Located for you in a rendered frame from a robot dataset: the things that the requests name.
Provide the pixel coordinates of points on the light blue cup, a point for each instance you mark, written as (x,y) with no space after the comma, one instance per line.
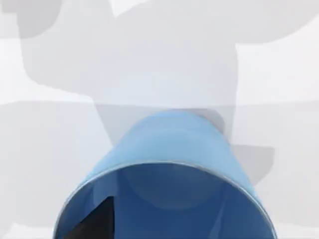
(172,144)

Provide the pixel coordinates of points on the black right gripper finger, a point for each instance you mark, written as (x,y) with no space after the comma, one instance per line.
(101,220)

